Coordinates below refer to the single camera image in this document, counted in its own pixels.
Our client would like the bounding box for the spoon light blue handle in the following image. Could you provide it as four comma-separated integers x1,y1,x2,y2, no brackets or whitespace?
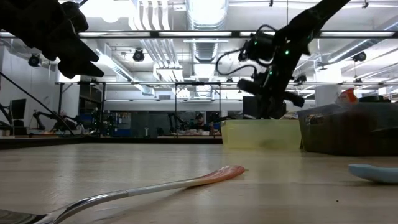
348,163,398,184

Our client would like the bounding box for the small black monitor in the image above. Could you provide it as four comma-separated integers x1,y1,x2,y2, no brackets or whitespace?
10,98,27,121

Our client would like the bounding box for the person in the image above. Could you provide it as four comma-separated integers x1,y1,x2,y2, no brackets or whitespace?
192,112,210,132

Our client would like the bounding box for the orange chicken ramen packet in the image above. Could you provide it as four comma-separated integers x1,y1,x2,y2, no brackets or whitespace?
335,87,359,105

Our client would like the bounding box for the black diagonal rig brace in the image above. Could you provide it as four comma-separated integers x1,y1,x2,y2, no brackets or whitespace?
0,71,76,137

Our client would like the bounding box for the large black monitor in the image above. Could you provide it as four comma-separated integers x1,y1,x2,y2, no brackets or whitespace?
242,95,261,120

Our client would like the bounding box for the white room column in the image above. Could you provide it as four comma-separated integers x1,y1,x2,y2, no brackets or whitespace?
314,84,343,110

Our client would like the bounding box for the black background stand frame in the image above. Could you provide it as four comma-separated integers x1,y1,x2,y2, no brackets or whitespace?
173,81,222,138

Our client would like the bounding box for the grey plastic basket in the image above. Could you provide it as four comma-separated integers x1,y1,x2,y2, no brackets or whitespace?
297,101,398,157

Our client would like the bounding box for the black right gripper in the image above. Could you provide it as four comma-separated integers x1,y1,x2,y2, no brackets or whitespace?
255,88,306,121

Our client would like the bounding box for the black ceiling spotlight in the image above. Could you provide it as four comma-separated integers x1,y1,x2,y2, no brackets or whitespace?
352,50,368,63
27,52,42,68
132,49,146,63
293,73,308,85

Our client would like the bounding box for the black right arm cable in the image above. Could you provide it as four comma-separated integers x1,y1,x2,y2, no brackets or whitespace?
215,24,277,77

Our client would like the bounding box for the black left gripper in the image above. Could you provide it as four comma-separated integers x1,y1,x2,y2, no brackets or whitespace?
0,0,105,80

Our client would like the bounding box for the yellow translucent plastic bin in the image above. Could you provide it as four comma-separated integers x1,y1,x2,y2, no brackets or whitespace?
220,119,303,151

